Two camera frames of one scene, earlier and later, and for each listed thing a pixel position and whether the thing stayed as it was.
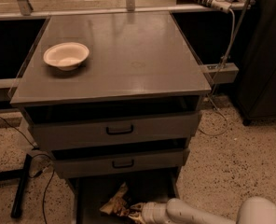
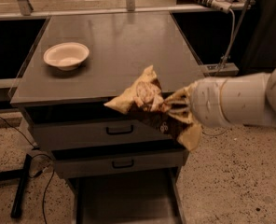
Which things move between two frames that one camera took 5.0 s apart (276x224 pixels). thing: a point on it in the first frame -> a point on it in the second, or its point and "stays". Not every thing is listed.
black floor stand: x=20 y=175 stays
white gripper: x=152 y=212 -> x=208 y=102
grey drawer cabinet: x=114 y=96 stays
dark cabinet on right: x=262 y=87 stays
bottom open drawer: x=90 y=193 stays
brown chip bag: x=117 y=203 -> x=144 y=99
